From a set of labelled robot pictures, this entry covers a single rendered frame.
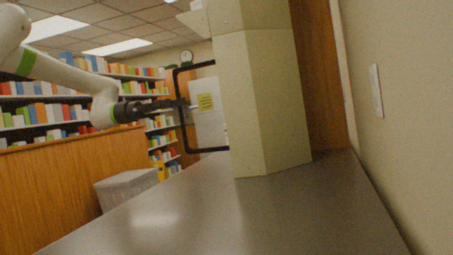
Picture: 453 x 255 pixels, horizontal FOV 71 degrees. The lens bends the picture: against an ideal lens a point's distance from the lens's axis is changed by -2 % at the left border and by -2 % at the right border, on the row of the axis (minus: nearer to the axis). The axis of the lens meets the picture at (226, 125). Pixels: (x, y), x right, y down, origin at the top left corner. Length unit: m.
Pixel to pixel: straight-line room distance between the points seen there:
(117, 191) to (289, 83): 2.42
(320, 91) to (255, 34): 0.44
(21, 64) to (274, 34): 0.90
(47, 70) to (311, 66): 1.03
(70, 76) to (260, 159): 0.81
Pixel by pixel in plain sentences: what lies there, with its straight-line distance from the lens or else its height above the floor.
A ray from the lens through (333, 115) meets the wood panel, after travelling 1.40.
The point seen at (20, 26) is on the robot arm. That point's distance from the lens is 1.23.
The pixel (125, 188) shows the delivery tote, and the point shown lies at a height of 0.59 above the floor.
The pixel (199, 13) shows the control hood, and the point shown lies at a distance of 1.13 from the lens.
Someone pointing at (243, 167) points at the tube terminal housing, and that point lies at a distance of 1.08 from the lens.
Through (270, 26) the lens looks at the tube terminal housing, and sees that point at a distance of 1.13.
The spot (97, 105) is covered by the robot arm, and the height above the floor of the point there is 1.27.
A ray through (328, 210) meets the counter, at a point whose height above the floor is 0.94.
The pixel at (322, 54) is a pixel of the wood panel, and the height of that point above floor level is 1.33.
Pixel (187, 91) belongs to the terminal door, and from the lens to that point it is 1.48.
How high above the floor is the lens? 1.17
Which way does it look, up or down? 3 degrees down
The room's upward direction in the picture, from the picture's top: 9 degrees counter-clockwise
